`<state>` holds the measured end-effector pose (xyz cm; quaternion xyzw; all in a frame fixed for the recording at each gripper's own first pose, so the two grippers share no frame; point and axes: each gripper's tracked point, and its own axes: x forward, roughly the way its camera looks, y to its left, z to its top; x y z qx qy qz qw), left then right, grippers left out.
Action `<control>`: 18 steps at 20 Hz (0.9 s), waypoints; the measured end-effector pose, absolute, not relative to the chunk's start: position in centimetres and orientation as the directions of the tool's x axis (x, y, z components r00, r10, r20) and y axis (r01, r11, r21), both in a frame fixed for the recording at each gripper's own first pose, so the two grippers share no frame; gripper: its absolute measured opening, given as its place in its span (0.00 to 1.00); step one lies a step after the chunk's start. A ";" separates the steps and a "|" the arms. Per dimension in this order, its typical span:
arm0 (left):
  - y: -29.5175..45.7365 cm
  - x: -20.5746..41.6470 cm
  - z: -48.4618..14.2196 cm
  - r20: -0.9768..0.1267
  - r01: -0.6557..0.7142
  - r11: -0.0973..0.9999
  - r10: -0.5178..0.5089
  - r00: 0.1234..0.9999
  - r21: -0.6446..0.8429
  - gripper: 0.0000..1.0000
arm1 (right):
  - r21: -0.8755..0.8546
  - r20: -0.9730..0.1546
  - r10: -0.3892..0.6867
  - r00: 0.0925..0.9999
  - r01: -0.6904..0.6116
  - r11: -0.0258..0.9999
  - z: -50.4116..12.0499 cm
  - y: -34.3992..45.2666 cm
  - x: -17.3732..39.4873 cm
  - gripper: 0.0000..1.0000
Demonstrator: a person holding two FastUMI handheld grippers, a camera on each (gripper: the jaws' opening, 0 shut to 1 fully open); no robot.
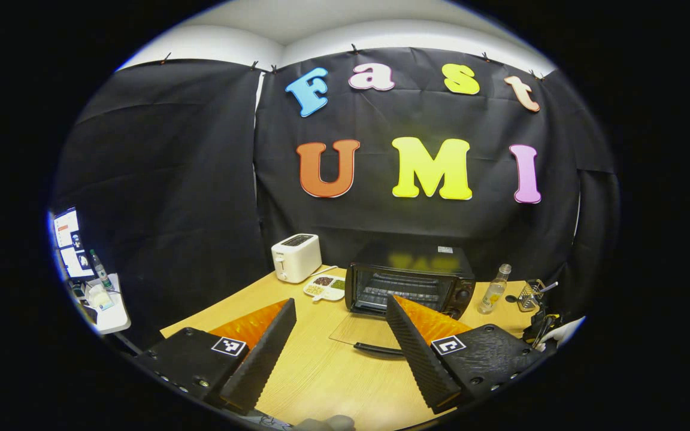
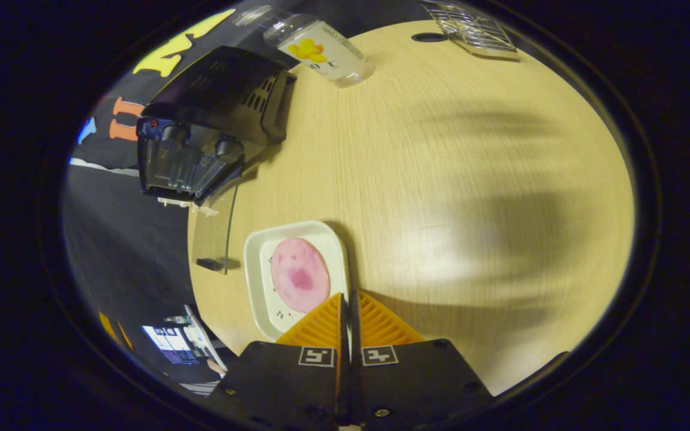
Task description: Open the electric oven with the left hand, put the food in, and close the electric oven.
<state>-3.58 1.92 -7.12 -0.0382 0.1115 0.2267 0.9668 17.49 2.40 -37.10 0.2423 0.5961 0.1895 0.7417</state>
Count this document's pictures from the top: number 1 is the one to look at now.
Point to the green plastic bottle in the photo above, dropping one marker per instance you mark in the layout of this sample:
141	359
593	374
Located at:
101	272

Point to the white side table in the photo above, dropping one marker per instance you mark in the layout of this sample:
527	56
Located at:
111	317

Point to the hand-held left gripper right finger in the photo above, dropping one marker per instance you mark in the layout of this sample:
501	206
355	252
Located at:
420	359

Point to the white toaster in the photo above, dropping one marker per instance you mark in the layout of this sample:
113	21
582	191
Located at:
297	257

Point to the white tissue pack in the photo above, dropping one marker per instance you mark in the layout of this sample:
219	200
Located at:
100	297

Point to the clear glass bottle yellow label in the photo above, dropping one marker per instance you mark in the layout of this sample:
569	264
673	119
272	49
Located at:
492	296

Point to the white divided dish with grains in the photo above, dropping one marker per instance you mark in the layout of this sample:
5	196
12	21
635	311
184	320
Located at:
324	287

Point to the computer monitor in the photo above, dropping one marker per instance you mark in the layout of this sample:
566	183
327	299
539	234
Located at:
69	239

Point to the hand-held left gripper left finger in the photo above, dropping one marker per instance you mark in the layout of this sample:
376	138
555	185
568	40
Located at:
261	359

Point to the black backdrop cloth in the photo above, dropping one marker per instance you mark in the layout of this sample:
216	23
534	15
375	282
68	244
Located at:
165	179

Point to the black electric oven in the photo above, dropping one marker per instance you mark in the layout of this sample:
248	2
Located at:
411	263

